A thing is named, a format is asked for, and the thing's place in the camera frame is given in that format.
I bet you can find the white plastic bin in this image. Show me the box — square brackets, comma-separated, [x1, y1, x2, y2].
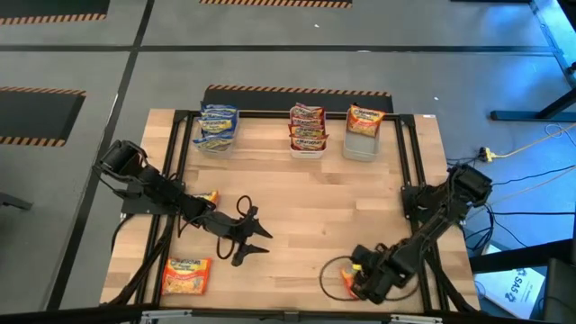
[288, 107, 329, 160]

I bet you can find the dark grey chair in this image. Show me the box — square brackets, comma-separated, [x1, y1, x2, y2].
[542, 257, 576, 324]

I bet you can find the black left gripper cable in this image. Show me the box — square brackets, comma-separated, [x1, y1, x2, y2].
[177, 194, 254, 261]

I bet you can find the pale grey plastic bin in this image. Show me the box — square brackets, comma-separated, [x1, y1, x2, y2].
[342, 110, 382, 163]

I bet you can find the dark grey furniture foot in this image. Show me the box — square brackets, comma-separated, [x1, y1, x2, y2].
[0, 192, 34, 212]

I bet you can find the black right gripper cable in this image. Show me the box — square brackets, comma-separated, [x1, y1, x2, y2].
[318, 255, 422, 302]

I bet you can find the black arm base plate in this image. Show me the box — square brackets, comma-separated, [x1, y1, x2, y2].
[120, 179, 181, 216]
[401, 185, 466, 222]

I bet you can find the black rig beam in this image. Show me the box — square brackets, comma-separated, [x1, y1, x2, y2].
[469, 238, 576, 275]

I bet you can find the black rig crossbeam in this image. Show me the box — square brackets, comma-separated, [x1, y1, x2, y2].
[0, 301, 576, 324]

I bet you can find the hazard-striped black floor mat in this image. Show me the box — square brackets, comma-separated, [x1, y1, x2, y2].
[0, 85, 87, 149]
[201, 84, 395, 113]
[199, 0, 354, 10]
[0, 0, 112, 27]

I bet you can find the black floor cable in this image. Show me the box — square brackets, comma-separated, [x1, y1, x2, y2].
[490, 164, 576, 188]
[467, 209, 576, 217]

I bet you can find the silver metal bracket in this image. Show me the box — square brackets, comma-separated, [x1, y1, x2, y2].
[389, 314, 445, 324]
[140, 309, 194, 322]

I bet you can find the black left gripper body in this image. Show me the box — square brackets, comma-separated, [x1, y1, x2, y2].
[200, 205, 261, 266]

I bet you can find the orange Maruchan ramen pack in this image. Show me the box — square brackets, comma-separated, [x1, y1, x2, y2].
[340, 264, 363, 300]
[345, 104, 387, 139]
[193, 190, 221, 204]
[160, 256, 213, 297]

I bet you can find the yellow extension cable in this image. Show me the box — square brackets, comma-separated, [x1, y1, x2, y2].
[492, 127, 576, 159]

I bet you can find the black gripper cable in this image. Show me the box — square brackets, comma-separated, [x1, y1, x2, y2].
[318, 255, 422, 302]
[177, 194, 254, 261]

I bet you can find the red Maruchan ramen pack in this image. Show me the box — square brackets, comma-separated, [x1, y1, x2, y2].
[290, 115, 326, 130]
[290, 102, 326, 119]
[288, 124, 329, 140]
[291, 134, 329, 152]

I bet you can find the clear plastic bin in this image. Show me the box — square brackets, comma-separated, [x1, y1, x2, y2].
[197, 107, 240, 158]

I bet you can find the black desk leg frame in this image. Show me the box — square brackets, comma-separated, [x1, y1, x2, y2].
[489, 0, 576, 122]

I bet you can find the white cardboard box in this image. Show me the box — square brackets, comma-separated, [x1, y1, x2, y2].
[473, 265, 549, 321]

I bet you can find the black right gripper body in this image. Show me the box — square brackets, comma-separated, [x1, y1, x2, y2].
[349, 242, 409, 305]

